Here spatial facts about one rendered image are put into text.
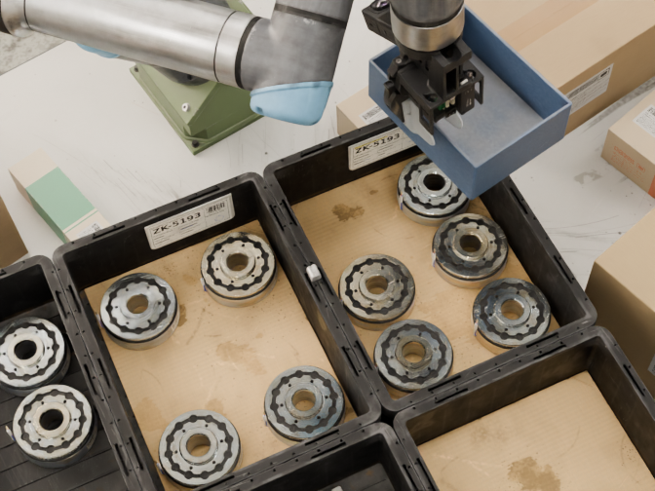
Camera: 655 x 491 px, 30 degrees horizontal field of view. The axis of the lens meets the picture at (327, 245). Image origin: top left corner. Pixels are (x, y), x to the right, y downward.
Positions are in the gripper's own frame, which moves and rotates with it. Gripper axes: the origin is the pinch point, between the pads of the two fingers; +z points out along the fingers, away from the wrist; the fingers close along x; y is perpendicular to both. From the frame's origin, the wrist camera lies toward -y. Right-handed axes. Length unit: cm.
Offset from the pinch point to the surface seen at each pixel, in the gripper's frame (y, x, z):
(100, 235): -20.5, -37.8, 17.2
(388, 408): 21.2, -20.7, 18.3
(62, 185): -42, -37, 34
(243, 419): 8.4, -35.2, 27.2
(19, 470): -2, -62, 25
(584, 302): 23.4, 7.8, 20.3
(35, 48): -136, -21, 111
